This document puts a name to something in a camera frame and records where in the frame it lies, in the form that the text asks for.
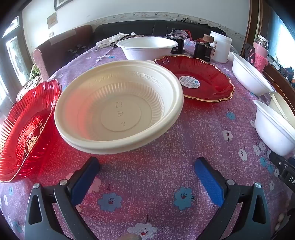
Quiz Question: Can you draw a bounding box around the pink knit-covered thermos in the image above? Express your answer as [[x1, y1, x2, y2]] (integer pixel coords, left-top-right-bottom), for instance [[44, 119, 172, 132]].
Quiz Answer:
[[252, 35, 269, 73]]

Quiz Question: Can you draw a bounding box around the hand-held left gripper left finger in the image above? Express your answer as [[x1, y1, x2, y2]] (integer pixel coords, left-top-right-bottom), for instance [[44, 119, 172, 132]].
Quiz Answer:
[[24, 156, 100, 240]]

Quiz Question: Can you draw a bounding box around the white plastic jar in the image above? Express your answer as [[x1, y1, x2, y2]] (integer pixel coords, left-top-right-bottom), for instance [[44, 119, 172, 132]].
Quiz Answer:
[[210, 31, 232, 64]]

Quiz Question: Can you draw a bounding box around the dark bottle with cork cap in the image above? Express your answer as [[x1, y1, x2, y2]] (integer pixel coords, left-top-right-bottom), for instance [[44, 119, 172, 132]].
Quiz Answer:
[[193, 34, 216, 63]]

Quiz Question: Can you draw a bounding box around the purple floral tablecloth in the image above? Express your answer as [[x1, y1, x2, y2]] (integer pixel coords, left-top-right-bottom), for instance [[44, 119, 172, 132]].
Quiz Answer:
[[0, 43, 295, 240]]

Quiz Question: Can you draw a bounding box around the framed wall painting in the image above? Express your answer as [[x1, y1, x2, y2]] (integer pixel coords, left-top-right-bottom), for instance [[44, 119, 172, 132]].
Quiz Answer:
[[54, 0, 81, 11]]

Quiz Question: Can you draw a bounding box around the brown upholstered chair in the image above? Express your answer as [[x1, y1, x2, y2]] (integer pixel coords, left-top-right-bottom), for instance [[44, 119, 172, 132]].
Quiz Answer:
[[33, 25, 94, 80]]

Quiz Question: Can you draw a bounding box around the glass panel door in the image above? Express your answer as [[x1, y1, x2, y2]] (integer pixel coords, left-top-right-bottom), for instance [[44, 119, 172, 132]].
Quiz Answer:
[[0, 16, 33, 102]]

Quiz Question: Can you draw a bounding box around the black sofa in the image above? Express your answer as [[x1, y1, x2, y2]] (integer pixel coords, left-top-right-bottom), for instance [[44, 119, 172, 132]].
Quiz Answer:
[[93, 20, 246, 45]]

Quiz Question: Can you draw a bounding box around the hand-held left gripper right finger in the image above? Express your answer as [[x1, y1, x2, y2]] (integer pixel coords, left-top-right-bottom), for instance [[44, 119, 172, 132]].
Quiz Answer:
[[194, 157, 272, 240]]

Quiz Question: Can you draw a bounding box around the leopard print cloth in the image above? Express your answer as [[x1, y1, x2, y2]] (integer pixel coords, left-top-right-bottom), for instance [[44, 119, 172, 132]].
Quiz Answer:
[[96, 32, 143, 48]]

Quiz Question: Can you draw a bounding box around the small black box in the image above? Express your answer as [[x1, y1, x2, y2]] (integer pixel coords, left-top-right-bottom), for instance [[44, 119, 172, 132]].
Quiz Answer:
[[164, 29, 185, 54]]

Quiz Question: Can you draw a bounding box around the white paper bowl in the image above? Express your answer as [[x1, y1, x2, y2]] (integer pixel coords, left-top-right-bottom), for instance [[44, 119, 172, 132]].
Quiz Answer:
[[116, 36, 179, 61], [253, 100, 295, 156], [232, 52, 275, 96]]

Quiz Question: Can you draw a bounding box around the cream plastic bowl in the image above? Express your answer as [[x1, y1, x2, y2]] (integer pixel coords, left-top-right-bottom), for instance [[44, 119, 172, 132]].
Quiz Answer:
[[60, 102, 185, 155], [54, 60, 185, 148], [269, 90, 295, 130]]

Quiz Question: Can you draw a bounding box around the small wall plaque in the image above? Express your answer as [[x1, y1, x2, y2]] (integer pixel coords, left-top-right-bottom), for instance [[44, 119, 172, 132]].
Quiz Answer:
[[47, 13, 58, 28]]

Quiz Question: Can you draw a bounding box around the red gold-rimmed plate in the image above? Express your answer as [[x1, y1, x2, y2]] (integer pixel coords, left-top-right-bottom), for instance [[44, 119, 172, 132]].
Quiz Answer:
[[154, 55, 235, 103]]

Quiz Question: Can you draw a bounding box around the red ribbed plastic plate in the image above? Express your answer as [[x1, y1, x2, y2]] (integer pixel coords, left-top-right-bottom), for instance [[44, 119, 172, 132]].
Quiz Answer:
[[0, 78, 63, 184]]

